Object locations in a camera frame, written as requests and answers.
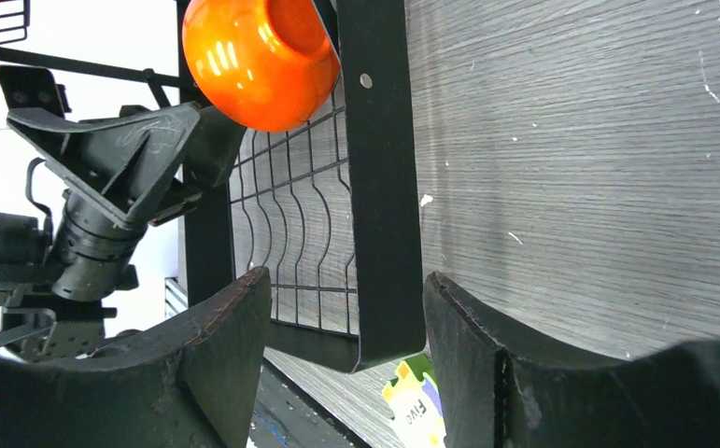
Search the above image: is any green owl number tile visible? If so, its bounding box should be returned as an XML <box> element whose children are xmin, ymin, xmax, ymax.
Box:
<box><xmin>381</xmin><ymin>354</ymin><xmax>446</xmax><ymax>448</ymax></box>

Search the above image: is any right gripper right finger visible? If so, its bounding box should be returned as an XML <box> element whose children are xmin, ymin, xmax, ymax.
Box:
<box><xmin>423</xmin><ymin>273</ymin><xmax>720</xmax><ymax>447</ymax></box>

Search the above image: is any black wire dish rack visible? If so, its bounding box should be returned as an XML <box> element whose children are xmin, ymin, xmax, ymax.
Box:
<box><xmin>0</xmin><ymin>1</ymin><xmax>426</xmax><ymax>372</ymax></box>

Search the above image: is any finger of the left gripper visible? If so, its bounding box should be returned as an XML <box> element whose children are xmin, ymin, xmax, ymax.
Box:
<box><xmin>7</xmin><ymin>102</ymin><xmax>247</xmax><ymax>226</ymax></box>

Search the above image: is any orange bowl lower shelf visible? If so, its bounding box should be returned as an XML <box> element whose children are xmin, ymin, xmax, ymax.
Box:
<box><xmin>181</xmin><ymin>0</ymin><xmax>341</xmax><ymax>133</ymax></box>

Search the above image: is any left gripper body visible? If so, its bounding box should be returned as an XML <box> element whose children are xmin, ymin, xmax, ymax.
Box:
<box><xmin>0</xmin><ymin>64</ymin><xmax>206</xmax><ymax>304</ymax></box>

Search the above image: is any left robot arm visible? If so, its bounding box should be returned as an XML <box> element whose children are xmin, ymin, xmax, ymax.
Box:
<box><xmin>0</xmin><ymin>65</ymin><xmax>246</xmax><ymax>362</ymax></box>

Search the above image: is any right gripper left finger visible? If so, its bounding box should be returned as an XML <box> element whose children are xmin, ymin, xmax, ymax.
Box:
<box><xmin>0</xmin><ymin>267</ymin><xmax>271</xmax><ymax>447</ymax></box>

